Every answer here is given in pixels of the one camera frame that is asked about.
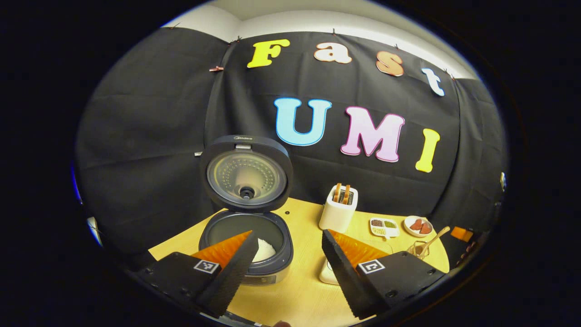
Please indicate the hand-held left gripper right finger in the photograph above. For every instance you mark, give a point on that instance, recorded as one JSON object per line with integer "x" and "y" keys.
{"x": 347, "y": 277}

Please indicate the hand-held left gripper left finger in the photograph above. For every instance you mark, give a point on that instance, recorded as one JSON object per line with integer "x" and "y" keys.
{"x": 231, "y": 281}

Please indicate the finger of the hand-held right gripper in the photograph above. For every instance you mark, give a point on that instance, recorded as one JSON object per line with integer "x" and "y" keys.
{"x": 460, "y": 234}

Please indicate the wooden spoon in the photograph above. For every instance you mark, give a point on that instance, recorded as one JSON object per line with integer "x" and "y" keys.
{"x": 435, "y": 237}

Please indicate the white rice heap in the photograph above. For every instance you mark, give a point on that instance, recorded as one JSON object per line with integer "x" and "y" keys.
{"x": 265, "y": 250}

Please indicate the black rice cooker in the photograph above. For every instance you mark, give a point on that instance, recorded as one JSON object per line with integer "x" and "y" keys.
{"x": 227, "y": 227}

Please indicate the white container with clear lid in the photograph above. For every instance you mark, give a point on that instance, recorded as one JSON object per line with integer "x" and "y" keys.
{"x": 327, "y": 272}

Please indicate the red meat piece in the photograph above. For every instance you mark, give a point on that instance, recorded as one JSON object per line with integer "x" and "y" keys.
{"x": 425, "y": 228}
{"x": 416, "y": 225}

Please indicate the round white plate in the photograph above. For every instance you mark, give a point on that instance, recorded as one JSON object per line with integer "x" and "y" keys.
{"x": 408, "y": 229}

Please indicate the white divided dish with beans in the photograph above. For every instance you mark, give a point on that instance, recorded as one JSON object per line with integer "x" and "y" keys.
{"x": 384, "y": 232}

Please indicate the white toaster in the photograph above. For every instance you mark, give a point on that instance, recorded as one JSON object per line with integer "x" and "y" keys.
{"x": 338, "y": 218}

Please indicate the toast bread slice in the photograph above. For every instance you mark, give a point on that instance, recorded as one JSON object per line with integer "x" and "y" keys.
{"x": 337, "y": 192}
{"x": 346, "y": 194}

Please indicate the black backdrop cloth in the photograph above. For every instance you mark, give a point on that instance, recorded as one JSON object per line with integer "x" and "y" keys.
{"x": 159, "y": 136}

